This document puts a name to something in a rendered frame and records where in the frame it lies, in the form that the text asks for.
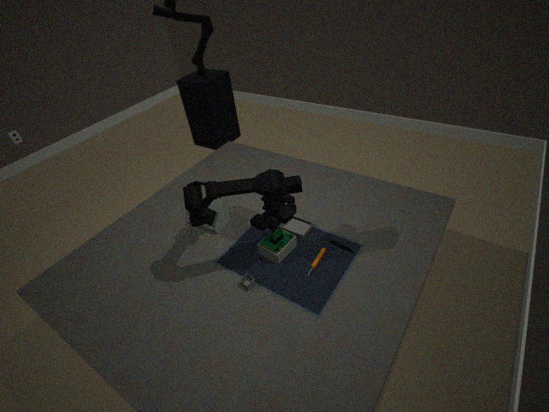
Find dark blue work mat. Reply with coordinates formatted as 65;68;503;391
213;225;365;319

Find green circuit board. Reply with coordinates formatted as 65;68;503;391
259;230;294;254

